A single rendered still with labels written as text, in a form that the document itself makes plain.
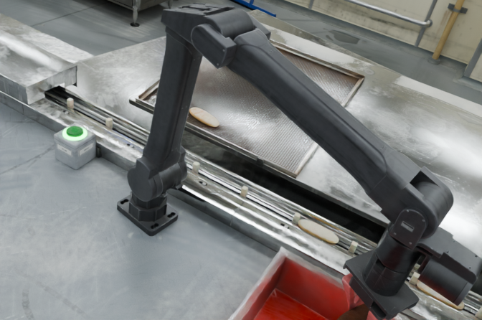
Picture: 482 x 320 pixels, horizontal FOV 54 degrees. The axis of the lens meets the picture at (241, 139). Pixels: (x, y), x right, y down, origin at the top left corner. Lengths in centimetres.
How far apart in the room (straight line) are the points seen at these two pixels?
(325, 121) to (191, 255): 50
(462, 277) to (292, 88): 33
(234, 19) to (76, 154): 60
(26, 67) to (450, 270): 116
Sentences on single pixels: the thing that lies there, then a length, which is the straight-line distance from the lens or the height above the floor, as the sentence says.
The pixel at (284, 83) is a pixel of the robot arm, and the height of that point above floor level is 130.
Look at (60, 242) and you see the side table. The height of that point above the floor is 82.
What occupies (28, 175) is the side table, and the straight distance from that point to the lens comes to 121.
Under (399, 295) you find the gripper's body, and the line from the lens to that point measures 76.
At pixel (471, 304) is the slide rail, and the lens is 114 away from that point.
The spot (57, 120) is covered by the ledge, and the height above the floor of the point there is 86.
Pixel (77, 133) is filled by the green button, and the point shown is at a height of 91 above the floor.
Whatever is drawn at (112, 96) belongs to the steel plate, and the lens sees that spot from 149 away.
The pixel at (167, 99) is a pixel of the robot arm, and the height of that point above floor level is 116.
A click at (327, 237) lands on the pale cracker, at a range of 109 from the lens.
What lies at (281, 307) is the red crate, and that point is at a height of 82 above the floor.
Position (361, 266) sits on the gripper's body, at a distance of 77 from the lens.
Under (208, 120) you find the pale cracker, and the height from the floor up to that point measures 90.
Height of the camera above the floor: 160
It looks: 35 degrees down
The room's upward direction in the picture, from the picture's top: 12 degrees clockwise
